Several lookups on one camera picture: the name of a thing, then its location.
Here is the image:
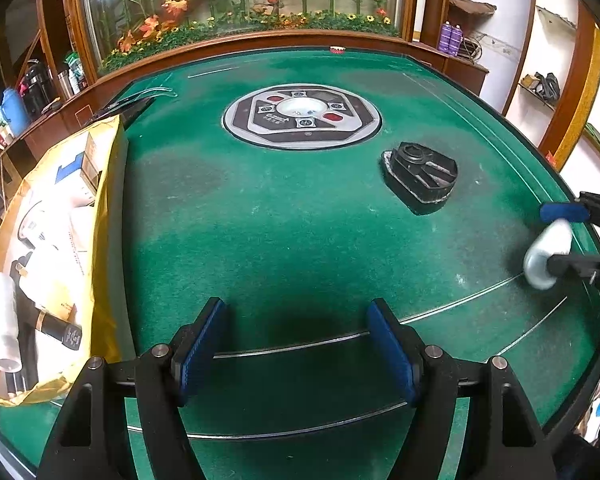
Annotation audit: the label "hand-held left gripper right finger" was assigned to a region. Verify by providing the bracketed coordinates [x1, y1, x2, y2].
[366, 298, 558, 480]

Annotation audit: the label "white plastic roll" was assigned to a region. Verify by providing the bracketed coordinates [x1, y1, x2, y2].
[0, 271, 22, 372]

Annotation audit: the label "black bottle gold band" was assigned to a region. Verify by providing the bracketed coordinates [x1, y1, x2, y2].
[22, 305, 84, 356]

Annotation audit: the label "curved wooden cabinet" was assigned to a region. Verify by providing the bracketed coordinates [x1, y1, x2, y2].
[0, 30, 491, 161]

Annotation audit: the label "black scissors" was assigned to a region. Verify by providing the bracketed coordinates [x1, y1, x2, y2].
[87, 87, 176, 121]

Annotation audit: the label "small brown box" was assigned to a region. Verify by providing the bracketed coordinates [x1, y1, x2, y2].
[79, 132, 115, 195]

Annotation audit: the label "blue thermos jug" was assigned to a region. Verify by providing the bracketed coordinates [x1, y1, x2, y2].
[1, 88, 31, 132]

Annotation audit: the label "green white packet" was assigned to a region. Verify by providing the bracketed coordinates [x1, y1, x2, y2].
[64, 51, 88, 92]

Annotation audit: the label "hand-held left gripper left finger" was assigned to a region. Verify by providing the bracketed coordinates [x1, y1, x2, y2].
[37, 297, 229, 480]

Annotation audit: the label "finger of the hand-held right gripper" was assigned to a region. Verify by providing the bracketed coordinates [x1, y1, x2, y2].
[539, 191, 600, 236]
[546, 254, 600, 293]

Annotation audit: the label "yellow rimmed cardboard box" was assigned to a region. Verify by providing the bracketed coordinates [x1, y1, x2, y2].
[0, 114, 129, 407]

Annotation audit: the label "wire basket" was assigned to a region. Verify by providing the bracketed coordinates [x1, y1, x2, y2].
[462, 34, 485, 62]

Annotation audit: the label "white oval plastic object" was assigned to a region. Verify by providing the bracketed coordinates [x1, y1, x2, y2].
[523, 219, 574, 291]

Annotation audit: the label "black bag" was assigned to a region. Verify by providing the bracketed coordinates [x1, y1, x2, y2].
[532, 72, 562, 104]

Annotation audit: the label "artificial flower glass display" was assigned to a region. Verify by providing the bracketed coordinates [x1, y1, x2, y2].
[75, 0, 416, 68]

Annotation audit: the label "black plastic holder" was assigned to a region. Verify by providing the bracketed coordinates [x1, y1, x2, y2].
[380, 141, 459, 209]

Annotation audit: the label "round table control panel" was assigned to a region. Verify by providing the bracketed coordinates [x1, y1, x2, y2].
[222, 83, 383, 151]

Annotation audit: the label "brown wood piece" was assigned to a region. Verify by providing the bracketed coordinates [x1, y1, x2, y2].
[449, 0, 497, 19]

